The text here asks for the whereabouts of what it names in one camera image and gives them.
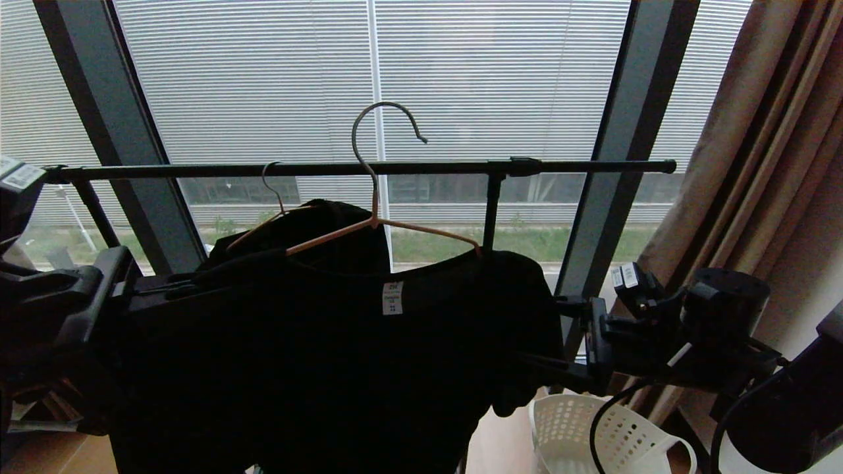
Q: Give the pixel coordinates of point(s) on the white laundry basket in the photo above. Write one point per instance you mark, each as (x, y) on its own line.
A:
(566, 428)

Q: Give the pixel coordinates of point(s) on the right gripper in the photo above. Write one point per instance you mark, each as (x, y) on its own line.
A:
(639, 349)

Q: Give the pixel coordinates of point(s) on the window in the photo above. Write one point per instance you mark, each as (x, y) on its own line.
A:
(625, 131)

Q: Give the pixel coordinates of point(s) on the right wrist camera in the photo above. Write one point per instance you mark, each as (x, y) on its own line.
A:
(642, 289)

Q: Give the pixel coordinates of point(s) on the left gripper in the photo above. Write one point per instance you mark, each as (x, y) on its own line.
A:
(79, 309)

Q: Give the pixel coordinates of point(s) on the black shorts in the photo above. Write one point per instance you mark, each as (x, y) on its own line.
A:
(316, 230)

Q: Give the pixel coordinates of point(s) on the pink clothes hanger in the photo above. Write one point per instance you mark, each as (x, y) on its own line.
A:
(374, 197)
(275, 191)

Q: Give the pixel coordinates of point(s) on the black garment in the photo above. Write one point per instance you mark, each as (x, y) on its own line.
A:
(296, 368)

